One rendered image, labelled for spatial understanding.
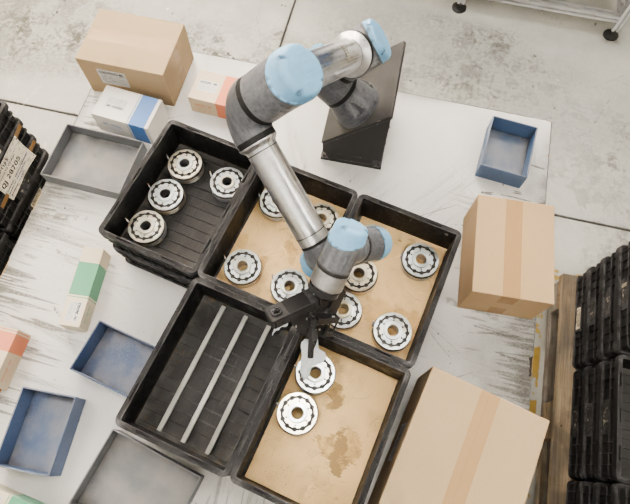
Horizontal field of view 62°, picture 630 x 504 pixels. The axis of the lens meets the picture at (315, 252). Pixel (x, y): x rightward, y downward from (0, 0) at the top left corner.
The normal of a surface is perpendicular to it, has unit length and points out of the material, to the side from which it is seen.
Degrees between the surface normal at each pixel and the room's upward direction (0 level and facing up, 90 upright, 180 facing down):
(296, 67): 42
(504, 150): 0
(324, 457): 0
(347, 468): 0
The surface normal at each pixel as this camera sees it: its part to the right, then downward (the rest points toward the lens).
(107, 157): 0.01, -0.37
